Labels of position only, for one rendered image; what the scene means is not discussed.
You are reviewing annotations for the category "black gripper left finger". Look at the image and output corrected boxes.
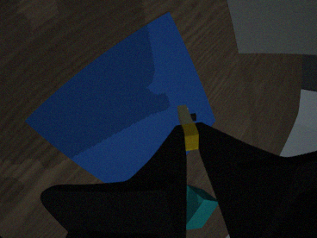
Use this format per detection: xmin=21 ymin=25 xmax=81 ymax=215
xmin=40 ymin=126 xmax=187 ymax=238

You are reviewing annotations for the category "grey panel with socket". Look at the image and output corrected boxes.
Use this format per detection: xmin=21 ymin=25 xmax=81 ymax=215
xmin=227 ymin=0 xmax=317 ymax=55

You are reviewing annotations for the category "teal cube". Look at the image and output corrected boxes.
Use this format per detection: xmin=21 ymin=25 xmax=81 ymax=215
xmin=186 ymin=185 xmax=218 ymax=229

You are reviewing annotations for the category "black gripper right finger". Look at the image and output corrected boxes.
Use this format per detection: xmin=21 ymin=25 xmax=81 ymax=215
xmin=196 ymin=122 xmax=317 ymax=238

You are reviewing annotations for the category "blue square mat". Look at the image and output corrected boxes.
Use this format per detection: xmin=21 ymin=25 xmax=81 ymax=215
xmin=25 ymin=12 xmax=216 ymax=184

